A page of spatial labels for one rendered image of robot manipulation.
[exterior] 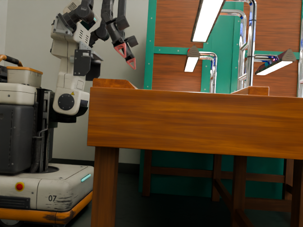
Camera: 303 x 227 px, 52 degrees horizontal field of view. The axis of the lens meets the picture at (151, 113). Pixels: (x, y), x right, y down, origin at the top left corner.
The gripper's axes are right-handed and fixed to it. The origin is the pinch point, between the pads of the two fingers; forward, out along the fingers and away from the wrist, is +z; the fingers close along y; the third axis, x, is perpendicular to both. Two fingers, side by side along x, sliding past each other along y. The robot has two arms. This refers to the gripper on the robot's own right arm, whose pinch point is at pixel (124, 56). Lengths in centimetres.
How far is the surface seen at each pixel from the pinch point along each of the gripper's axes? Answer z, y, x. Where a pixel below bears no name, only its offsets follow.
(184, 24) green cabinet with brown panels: -25, 92, -54
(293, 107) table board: 53, -93, -38
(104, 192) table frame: 54, -87, 17
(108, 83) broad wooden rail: 27, -90, 2
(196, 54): 14.3, 12.5, -39.2
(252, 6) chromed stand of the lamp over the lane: 19, -63, -52
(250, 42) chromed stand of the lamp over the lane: 30, -63, -46
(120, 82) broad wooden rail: 28, -90, 0
